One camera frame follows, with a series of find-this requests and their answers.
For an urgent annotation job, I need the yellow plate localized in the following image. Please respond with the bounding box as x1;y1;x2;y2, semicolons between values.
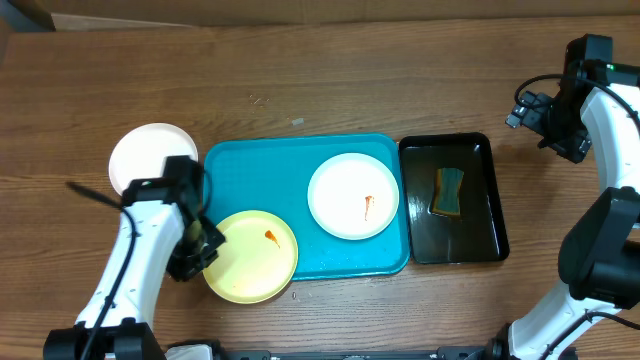
203;210;298;304

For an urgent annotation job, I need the white pink plate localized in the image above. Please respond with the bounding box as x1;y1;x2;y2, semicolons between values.
108;123;198;195

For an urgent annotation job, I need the green yellow sponge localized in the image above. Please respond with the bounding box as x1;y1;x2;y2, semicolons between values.
431;168;464;217

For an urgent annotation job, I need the white plate blue rim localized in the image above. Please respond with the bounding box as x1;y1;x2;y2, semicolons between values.
307;153;400;240

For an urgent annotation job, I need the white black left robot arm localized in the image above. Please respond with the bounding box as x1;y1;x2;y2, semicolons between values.
43;182;225;359

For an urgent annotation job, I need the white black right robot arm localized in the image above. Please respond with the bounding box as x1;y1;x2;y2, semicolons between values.
472;59;639;360

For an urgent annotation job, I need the teal plastic tray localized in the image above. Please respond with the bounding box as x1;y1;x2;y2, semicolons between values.
204;133;410;281

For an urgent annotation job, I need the black water basin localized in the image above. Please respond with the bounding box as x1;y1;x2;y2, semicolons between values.
399;132;510;264

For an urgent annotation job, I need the cardboard backdrop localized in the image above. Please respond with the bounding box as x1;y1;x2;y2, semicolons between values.
1;0;639;32

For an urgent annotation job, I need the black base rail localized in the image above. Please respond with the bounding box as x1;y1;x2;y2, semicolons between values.
164;340;579;360

